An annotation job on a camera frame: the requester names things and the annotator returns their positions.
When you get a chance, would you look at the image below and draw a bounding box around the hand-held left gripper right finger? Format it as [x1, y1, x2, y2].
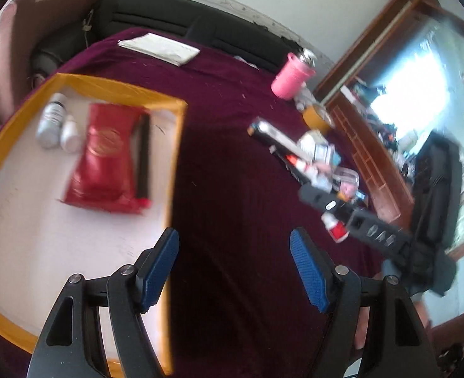
[290, 227, 441, 378]

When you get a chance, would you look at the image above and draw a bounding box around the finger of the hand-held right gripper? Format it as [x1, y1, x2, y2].
[298, 185, 411, 262]

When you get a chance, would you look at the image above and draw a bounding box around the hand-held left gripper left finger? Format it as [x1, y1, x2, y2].
[27, 227, 180, 378]

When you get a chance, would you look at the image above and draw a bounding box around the red white tube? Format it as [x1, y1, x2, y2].
[322, 213, 350, 243]

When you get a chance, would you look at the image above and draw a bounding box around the yellow-edged white tray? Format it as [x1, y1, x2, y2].
[0, 73, 188, 376]

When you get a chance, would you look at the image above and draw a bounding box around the pile of small packets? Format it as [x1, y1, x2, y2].
[295, 130, 369, 207]

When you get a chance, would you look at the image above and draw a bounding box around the black long box red end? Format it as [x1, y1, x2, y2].
[135, 113, 152, 209]

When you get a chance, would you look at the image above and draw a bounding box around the maroon blanket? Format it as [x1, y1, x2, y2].
[31, 27, 414, 378]

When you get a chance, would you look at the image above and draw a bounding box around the red pouch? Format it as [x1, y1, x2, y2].
[59, 102, 150, 215]

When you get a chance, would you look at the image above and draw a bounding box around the yellow tape roll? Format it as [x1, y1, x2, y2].
[302, 104, 335, 130]

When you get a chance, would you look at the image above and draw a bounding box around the black slim box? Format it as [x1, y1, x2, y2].
[248, 117, 315, 184]

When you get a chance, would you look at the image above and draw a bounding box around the small white bottle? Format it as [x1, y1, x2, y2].
[60, 115, 82, 152]

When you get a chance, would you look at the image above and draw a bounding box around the pink tumbler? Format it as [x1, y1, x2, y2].
[271, 49, 317, 100]

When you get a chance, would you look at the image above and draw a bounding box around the grey bottle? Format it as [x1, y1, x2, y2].
[36, 92, 68, 149]

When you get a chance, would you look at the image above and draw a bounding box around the folded white paper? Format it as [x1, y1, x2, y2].
[117, 33, 200, 67]

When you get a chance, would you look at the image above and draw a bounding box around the black sofa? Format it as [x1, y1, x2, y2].
[29, 0, 299, 75]

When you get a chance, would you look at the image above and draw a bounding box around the wooden door frame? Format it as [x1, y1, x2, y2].
[314, 0, 445, 221]

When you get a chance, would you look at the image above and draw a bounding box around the thin cord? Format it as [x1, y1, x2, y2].
[81, 8, 98, 50]

